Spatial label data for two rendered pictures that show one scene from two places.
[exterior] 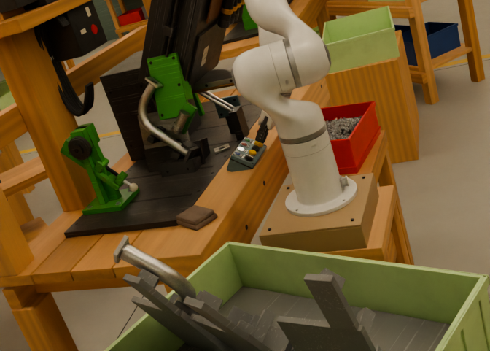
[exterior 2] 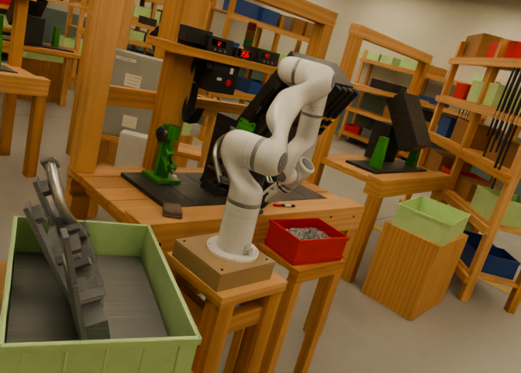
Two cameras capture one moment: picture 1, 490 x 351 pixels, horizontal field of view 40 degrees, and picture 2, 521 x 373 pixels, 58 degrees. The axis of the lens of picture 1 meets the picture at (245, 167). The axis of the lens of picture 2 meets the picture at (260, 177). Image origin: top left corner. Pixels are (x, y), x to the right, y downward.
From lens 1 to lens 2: 68 cm
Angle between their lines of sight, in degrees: 18
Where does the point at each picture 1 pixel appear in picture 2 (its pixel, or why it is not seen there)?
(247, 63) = (232, 135)
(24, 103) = (159, 94)
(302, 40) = (270, 143)
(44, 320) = (74, 207)
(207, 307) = (28, 212)
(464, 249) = not seen: outside the picture
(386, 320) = (156, 326)
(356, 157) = (298, 256)
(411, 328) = not seen: hidden behind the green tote
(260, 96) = (226, 159)
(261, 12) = (269, 115)
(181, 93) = not seen: hidden behind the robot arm
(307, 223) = (202, 253)
